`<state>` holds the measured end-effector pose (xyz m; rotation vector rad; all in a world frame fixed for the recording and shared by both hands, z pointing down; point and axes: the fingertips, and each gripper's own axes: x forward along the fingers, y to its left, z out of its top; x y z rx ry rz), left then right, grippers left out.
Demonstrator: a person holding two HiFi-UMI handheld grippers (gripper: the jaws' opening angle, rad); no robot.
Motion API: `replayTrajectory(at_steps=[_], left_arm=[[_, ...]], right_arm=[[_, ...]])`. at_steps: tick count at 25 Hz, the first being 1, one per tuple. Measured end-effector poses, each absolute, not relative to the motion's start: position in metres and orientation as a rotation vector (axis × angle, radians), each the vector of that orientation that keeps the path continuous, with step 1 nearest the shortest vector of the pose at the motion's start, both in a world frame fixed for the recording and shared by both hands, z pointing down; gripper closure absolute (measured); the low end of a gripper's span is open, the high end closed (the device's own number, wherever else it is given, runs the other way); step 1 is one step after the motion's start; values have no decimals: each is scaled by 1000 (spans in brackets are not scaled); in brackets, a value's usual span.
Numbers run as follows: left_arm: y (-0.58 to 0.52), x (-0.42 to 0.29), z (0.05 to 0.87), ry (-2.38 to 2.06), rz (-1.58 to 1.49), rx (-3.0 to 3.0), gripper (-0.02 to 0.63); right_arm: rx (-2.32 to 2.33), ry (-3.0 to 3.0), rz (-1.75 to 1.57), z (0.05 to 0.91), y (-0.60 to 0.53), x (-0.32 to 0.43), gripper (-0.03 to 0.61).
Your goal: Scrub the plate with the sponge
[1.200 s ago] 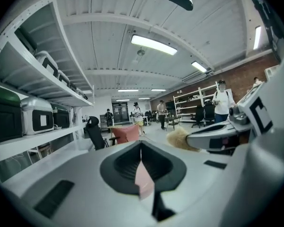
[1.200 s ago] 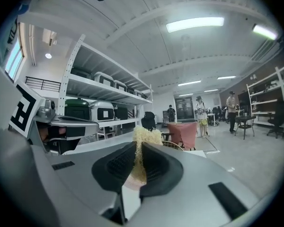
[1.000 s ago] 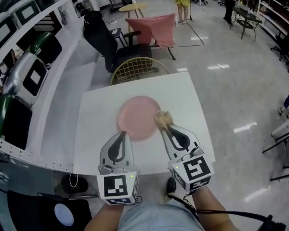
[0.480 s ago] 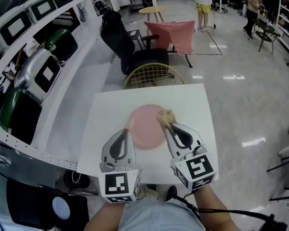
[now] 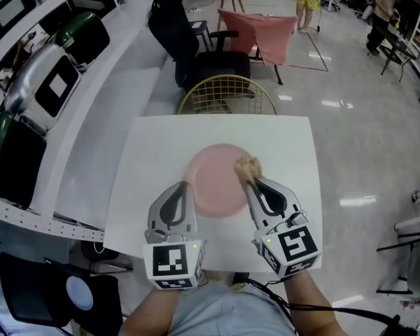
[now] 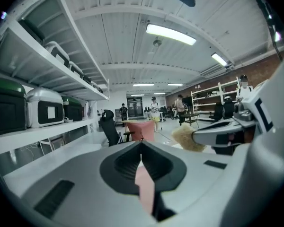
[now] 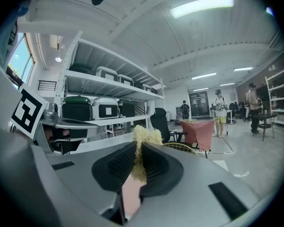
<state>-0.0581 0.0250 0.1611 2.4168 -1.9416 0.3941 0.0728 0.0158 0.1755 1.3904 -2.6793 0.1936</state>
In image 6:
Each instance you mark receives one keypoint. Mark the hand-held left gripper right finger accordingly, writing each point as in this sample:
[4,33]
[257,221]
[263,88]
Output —
[168,171]

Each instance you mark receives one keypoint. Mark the long ceiling light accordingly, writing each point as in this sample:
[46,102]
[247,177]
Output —
[137,95]
[170,34]
[175,84]
[219,58]
[159,93]
[143,85]

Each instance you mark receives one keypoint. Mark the yellowish scrubbing sponge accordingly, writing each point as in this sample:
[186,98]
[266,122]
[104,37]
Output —
[184,138]

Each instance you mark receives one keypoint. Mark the small black table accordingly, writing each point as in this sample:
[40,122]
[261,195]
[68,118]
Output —
[190,115]

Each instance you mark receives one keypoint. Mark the person's right hand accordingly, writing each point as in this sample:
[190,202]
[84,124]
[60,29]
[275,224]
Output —
[247,133]

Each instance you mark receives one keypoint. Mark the round ceiling fixture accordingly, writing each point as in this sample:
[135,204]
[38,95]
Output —
[157,41]

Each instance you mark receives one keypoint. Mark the row of equipment cases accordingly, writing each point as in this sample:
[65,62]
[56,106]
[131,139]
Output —
[58,53]

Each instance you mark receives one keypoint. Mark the big pink plate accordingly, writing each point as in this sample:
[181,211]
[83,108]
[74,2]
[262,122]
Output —
[145,188]

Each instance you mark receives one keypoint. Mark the green lidded black case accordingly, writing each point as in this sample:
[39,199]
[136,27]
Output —
[7,107]
[72,110]

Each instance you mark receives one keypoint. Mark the black mesh office chair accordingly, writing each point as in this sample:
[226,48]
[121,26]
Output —
[110,129]

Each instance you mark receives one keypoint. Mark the low white shelving rack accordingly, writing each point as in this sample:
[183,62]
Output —
[210,98]

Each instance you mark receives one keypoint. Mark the black glass double door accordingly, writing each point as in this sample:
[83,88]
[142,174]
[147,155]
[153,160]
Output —
[134,107]

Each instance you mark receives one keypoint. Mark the white air fryer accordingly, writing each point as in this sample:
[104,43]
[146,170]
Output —
[45,107]

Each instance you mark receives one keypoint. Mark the pink armchair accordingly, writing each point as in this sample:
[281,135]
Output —
[142,130]

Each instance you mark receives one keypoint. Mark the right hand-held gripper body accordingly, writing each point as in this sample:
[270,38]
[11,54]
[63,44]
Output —
[208,133]

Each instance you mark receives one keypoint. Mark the silver fisheye camera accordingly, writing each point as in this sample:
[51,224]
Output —
[242,111]

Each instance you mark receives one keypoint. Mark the tall white shelving rack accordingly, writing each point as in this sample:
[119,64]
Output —
[38,65]

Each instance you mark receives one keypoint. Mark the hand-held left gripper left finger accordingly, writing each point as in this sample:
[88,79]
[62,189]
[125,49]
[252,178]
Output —
[118,171]

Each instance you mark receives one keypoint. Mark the ceiling air conditioner unit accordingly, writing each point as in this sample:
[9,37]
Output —
[215,71]

